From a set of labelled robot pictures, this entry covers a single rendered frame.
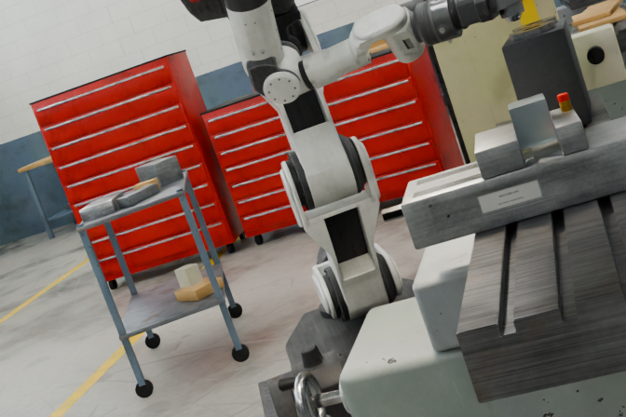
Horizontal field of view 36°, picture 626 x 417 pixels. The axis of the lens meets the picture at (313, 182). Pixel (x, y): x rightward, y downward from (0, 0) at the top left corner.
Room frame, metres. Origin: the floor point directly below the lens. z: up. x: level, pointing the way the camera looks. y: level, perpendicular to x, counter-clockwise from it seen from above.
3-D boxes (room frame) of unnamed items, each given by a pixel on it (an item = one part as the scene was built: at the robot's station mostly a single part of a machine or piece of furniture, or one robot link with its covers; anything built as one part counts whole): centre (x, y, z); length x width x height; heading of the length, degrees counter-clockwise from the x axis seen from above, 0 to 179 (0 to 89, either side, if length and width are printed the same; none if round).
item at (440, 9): (1.92, -0.39, 1.25); 0.13 x 0.12 x 0.10; 156
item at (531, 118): (1.34, -0.32, 1.10); 0.06 x 0.05 x 0.06; 167
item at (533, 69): (1.90, -0.51, 1.08); 0.22 x 0.12 x 0.20; 161
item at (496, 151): (1.35, -0.27, 1.07); 0.15 x 0.06 x 0.04; 167
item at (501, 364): (1.51, -0.37, 0.94); 1.24 x 0.23 x 0.08; 164
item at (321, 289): (2.37, -0.02, 0.68); 0.21 x 0.20 x 0.13; 4
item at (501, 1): (1.85, -0.46, 1.25); 0.06 x 0.02 x 0.03; 66
